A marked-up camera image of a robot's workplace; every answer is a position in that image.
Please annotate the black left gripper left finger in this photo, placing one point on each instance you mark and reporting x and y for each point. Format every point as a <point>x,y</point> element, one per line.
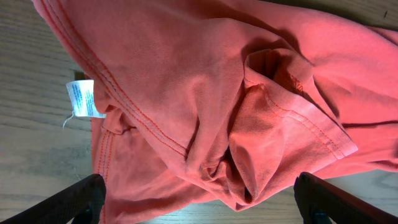
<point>79,203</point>

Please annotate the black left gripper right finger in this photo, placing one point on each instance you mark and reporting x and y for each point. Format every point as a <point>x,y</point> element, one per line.
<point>321,202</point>

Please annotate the red soccer t-shirt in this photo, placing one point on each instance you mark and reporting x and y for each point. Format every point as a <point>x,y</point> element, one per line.
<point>227,100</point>

